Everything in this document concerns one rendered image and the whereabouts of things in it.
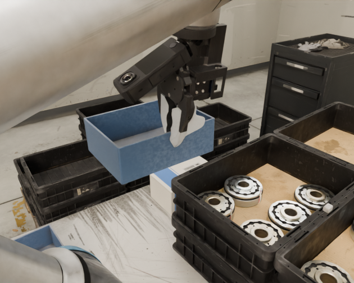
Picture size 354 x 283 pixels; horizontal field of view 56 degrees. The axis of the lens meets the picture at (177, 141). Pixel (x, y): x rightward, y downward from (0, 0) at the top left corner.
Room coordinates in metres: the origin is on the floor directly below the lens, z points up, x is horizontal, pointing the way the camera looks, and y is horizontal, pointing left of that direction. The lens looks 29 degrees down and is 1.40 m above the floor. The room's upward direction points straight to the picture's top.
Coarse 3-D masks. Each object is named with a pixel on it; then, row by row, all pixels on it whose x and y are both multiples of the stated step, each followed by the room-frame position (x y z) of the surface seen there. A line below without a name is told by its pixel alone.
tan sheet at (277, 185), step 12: (264, 168) 0.86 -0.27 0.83; (276, 168) 0.86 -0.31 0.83; (264, 180) 0.80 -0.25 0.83; (276, 180) 0.80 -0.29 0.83; (288, 180) 0.80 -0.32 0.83; (300, 180) 0.80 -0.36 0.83; (264, 192) 0.74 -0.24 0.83; (276, 192) 0.74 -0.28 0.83; (288, 192) 0.74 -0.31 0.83; (264, 204) 0.69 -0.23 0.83; (240, 216) 0.64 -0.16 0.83; (252, 216) 0.64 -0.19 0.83; (264, 216) 0.64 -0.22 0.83
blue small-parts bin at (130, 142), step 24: (96, 120) 0.59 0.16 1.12; (120, 120) 0.62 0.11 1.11; (144, 120) 0.65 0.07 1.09; (96, 144) 0.53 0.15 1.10; (120, 144) 0.59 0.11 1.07; (144, 144) 0.48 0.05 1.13; (168, 144) 0.51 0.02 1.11; (192, 144) 0.54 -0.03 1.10; (120, 168) 0.45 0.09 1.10; (144, 168) 0.48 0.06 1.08
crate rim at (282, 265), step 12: (336, 204) 0.57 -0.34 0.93; (324, 216) 0.53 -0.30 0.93; (312, 228) 0.49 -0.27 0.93; (300, 240) 0.46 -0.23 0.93; (276, 252) 0.43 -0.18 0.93; (288, 252) 0.43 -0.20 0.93; (276, 264) 0.42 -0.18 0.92; (288, 264) 0.41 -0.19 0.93; (288, 276) 0.39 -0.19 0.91; (300, 276) 0.38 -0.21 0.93
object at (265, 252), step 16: (336, 160) 0.75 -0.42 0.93; (176, 176) 0.67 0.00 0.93; (176, 192) 0.63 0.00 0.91; (208, 208) 0.55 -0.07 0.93; (320, 208) 0.55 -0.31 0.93; (224, 224) 0.51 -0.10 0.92; (304, 224) 0.51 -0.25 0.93; (240, 240) 0.48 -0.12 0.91; (256, 240) 0.46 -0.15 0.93; (288, 240) 0.46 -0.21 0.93; (272, 256) 0.43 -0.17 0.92
